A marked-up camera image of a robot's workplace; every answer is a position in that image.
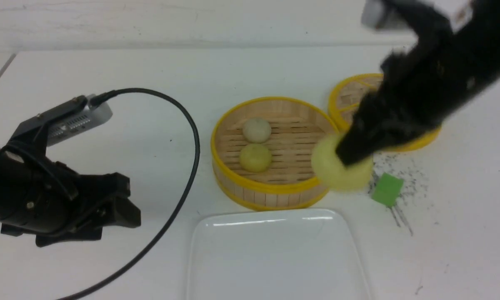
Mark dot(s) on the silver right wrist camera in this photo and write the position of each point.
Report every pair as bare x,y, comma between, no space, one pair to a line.
380,17

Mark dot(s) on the green cube block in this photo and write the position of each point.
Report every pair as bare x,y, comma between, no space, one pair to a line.
387,190

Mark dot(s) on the yellowish steamed bun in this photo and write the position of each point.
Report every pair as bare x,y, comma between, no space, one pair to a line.
255,158

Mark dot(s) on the pale white steamed bun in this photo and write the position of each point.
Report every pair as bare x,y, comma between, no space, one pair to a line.
256,130

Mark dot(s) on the white square plate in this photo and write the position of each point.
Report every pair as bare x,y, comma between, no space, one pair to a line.
303,254

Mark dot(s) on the bamboo steamer basket yellow rim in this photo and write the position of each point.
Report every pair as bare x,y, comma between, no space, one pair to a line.
289,182

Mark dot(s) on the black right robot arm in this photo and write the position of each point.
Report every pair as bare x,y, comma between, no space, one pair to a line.
476,32

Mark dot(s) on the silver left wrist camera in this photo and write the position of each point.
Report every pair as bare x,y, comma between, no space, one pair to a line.
80,122

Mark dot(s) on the bamboo steamer lid yellow rim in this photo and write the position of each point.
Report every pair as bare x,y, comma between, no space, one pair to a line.
345,98

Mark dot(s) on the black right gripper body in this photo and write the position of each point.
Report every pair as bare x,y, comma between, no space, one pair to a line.
415,97

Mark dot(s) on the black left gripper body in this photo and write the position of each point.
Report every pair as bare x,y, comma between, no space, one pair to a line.
41,197

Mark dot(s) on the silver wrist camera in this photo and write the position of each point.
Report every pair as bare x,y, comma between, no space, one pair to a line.
80,122
380,17

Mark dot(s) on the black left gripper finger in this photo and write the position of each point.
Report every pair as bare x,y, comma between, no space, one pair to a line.
120,212
116,191

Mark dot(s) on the yellow steamed bun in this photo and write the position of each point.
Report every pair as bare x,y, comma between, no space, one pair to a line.
332,173

